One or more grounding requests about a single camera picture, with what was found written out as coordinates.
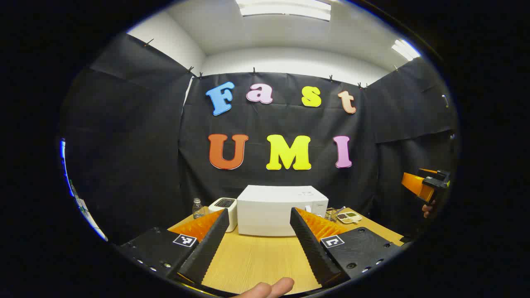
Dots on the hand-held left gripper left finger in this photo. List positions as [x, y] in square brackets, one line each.
[209, 248]

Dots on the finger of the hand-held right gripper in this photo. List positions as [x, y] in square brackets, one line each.
[416, 185]

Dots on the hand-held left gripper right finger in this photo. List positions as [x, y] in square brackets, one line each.
[312, 252]

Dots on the white microwave oven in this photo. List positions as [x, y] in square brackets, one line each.
[269, 211]

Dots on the small beige food tray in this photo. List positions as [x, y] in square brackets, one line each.
[351, 217]

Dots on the clear plastic water bottle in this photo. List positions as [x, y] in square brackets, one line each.
[198, 211]

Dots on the white toaster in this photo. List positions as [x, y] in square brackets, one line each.
[227, 207]

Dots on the black table clamp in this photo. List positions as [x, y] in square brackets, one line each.
[407, 239]

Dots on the small ceiling light panel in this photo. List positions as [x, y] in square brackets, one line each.
[405, 49]

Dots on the long ceiling light panel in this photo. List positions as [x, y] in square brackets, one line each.
[285, 8]

